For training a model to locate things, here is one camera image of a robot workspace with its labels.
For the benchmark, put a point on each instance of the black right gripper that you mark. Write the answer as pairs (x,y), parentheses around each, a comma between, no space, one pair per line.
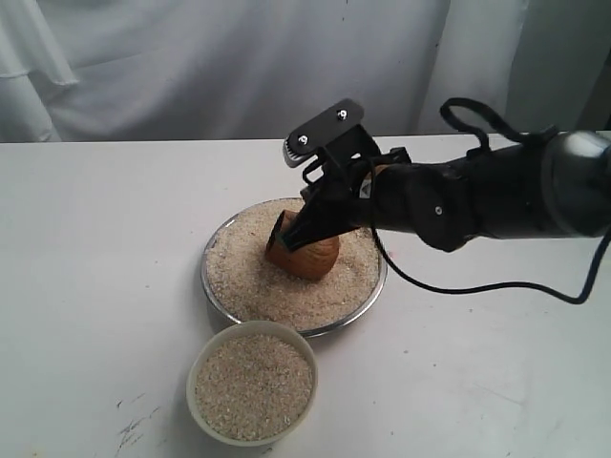
(350,185)

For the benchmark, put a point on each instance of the brown wooden cup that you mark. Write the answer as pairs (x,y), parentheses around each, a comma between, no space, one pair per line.
(311,262)

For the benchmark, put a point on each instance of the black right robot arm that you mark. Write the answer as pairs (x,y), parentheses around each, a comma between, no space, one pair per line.
(549,185)

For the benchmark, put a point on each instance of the rice heap on plate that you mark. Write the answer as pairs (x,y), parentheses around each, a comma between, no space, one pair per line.
(248,286)

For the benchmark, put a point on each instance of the white ceramic bowl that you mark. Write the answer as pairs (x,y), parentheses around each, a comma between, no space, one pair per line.
(243,329)

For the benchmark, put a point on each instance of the round metal plate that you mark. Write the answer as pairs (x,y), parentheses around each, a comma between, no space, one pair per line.
(296,286)

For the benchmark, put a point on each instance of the white backdrop cloth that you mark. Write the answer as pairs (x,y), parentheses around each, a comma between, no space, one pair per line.
(170,70)

